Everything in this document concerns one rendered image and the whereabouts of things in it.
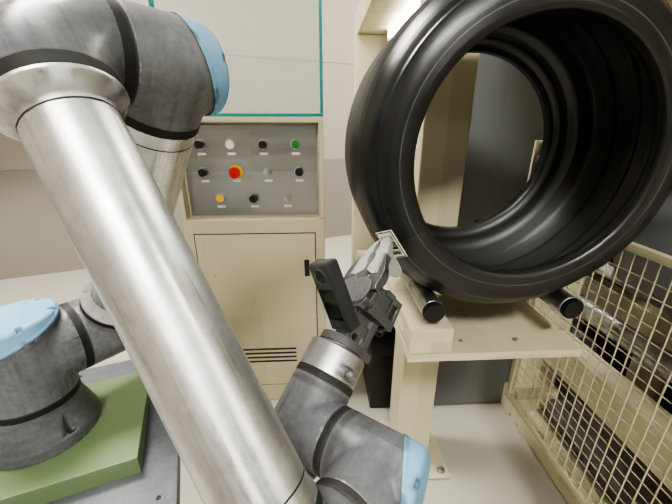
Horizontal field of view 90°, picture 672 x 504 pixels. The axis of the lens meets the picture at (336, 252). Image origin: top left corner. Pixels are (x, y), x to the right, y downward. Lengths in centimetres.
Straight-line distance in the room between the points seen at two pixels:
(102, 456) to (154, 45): 73
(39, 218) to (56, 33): 342
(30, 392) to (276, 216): 89
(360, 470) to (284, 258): 106
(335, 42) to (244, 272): 291
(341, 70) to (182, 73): 344
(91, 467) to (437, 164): 102
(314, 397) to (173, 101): 42
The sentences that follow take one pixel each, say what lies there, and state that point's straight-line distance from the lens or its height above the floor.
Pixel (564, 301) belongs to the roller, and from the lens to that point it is 82.
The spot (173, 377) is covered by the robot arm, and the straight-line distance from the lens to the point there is 32.
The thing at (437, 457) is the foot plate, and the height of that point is 1.
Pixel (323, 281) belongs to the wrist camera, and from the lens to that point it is 50.
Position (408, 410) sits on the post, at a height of 27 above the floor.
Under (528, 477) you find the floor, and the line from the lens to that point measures 169.
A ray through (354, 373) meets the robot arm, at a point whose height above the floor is 91.
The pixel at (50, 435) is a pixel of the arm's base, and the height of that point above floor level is 68.
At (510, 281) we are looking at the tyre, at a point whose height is 97.
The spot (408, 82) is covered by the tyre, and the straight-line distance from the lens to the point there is 58.
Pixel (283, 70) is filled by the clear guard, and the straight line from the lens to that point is 133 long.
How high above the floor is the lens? 124
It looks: 21 degrees down
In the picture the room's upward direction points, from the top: straight up
